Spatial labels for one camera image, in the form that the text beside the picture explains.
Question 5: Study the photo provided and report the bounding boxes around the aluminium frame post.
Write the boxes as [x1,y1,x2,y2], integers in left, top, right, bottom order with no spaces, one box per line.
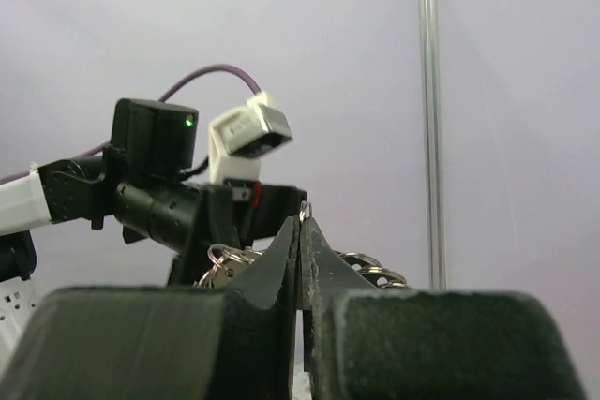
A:
[419,0,447,291]

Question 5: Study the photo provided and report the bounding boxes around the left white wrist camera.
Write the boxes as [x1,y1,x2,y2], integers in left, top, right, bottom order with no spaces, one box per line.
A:
[208,92,293,185]

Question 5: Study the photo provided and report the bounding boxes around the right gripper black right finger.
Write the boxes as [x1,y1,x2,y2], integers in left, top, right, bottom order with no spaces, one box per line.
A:
[300,218,586,399]

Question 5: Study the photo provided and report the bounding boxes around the large metal keyring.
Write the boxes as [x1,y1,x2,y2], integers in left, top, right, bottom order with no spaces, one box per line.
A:
[194,200,409,289]

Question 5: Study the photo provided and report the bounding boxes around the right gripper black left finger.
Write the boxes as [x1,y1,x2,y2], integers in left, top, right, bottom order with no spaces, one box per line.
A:
[1,217,299,399]

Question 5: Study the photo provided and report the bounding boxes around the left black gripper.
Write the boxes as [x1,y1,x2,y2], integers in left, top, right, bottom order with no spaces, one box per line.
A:
[114,183,308,286]

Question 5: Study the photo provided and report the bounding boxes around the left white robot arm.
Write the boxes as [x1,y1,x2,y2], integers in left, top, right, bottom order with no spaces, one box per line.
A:
[1,95,307,361]

